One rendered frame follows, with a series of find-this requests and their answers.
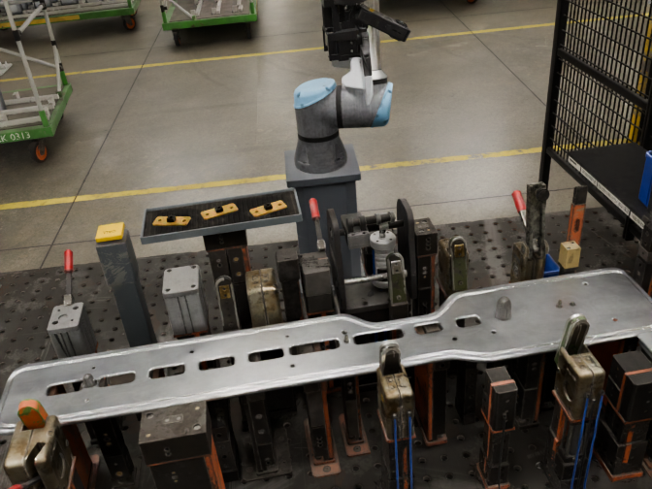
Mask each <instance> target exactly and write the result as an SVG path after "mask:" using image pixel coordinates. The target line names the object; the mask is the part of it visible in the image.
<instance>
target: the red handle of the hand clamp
mask: <svg viewBox="0 0 652 489"><path fill-rule="evenodd" d="M511 195H512V198H513V201H514V204H515V207H516V209H517V212H518V213H519V215H520V218H521V221H522V224H523V227H524V230H525V233H526V205H525V202H524V199H523V196H522V193H521V191H518V190H514V191H513V193H512V194H511ZM538 250H539V245H538V242H537V239H533V252H537V251H538Z"/></svg>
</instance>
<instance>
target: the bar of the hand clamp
mask: <svg viewBox="0 0 652 489"><path fill-rule="evenodd" d="M548 198H549V191H548V190H547V189H546V184H545V183H544V182H542V181H539V182H533V183H527V203H526V244H527V245H528V247H529V250H530V253H529V257H528V258H532V254H533V239H535V238H538V245H539V250H538V251H537V254H538V255H540V256H544V228H545V201H546V200H547V199H548Z"/></svg>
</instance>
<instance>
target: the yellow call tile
mask: <svg viewBox="0 0 652 489"><path fill-rule="evenodd" d="M124 227H125V225H124V222H121V223H115V224H108V225H101V226H99V227H98V230H97V234H96V238H95V240H96V243H100V242H106V241H112V240H119V239H122V237H123V232H124Z"/></svg>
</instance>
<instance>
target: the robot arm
mask: <svg viewBox="0 0 652 489"><path fill-rule="evenodd" d="M321 6H322V18H323V25H322V32H323V44H324V51H328V54H329V55H328V57H329V61H333V62H332V65H333V66H334V67H338V68H346V69H349V72H348V73H347V74H346V75H344V76H343V77H342V85H337V84H336V82H335V81H334V80H333V79H328V78H322V79H315V80H311V81H307V82H304V83H302V84H301V85H299V86H298V87H297V88H296V89H295V91H294V108H295V116H296V124H297V132H298V143H297V146H296V150H295V155H294V162H295V167H296V168H297V169H298V170H300V171H302V172H305V173H309V174H325V173H330V172H334V171H337V170H338V169H340V168H342V167H343V166H344V165H345V164H346V162H347V154H346V150H345V148H344V146H343V143H342V140H341V137H340V133H339V129H340V128H365V127H371V128H373V127H379V126H385V125H386V124H387V123H388V121H389V115H390V107H391V98H392V87H393V83H392V82H390V81H389V82H387V75H386V74H384V73H383V72H382V70H381V55H380V31H382V32H384V33H386V34H388V35H389V36H390V37H391V38H393V39H395V40H397V41H402V42H405V41H406V40H407V38H408V35H409V33H410V30H409V29H408V25H407V24H405V23H404V22H403V21H400V20H398V19H396V20H395V19H393V18H391V17H389V16H386V15H384V14H382V13H380V12H379V0H321ZM344 7H346V9H345V8H344ZM325 33H326V35H327V42H328V43H327V46H326V45H325Z"/></svg>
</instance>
